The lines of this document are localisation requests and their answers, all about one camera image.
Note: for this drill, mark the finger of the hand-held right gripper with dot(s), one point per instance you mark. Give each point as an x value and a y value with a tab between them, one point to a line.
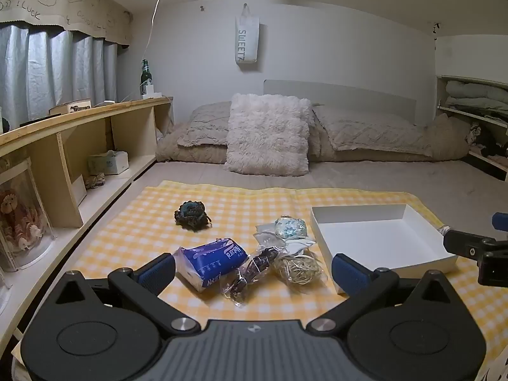
501	220
464	243

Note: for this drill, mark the white blue wipes packet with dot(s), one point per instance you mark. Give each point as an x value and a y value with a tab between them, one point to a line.
298	245

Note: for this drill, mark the white cardboard box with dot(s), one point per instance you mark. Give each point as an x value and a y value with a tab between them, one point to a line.
377	234

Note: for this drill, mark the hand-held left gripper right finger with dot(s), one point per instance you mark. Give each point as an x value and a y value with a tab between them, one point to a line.
350	274

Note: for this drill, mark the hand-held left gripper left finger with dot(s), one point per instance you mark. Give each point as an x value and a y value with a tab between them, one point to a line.
158	272

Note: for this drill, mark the white charger box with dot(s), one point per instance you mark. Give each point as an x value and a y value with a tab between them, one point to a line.
151	92

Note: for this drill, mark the floral blue fabric pouch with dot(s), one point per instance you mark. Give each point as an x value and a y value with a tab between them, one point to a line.
290	228

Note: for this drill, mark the wooden bedside shelf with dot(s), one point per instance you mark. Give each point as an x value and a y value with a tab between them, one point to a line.
59	121

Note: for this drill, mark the beige plush blanket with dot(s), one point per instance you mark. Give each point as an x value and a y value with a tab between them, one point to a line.
190	153

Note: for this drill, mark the grey curtain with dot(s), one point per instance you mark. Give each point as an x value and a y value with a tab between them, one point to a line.
51	75

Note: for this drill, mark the dark clothes pile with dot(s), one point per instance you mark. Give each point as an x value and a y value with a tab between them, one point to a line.
486	141

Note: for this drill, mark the white headboard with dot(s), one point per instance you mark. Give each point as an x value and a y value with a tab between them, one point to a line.
357	95

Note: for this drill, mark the green glass bottle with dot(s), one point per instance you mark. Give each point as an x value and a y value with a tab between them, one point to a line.
145	77

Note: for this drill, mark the white hanging bag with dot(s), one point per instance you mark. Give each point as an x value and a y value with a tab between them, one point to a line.
247	39

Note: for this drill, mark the white open shelf unit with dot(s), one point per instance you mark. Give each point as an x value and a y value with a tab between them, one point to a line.
440	99

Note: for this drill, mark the bag of rubber bands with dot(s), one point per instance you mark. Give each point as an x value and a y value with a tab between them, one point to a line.
298	270

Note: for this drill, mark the doll in clear case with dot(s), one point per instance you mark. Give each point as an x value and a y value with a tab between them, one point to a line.
20	218

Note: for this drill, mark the yellow checked mat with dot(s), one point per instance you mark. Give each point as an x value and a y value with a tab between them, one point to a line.
131	222

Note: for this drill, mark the beige doodle valance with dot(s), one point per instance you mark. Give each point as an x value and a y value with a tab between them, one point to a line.
59	4

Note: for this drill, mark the dark crocheted scrunchie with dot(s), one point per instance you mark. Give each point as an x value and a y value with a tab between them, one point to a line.
191	215

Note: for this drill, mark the crumpled patterned cloth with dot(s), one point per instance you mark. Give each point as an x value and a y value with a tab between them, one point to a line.
94	180

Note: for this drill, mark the blue floral tissue pack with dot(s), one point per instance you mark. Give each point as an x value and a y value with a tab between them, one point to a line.
212	261

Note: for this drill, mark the thick book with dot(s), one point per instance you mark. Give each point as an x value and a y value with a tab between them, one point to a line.
69	107

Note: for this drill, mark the fluffy white square pillow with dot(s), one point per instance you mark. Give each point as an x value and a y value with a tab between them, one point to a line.
268	135

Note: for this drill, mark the white tissue box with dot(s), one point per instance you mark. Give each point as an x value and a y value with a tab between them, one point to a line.
109	162

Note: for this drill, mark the folded white bedding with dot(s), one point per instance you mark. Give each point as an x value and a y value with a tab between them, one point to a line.
476	95

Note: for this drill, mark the beige textured pillow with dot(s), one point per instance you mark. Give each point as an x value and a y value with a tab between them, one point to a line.
369	131
206	125

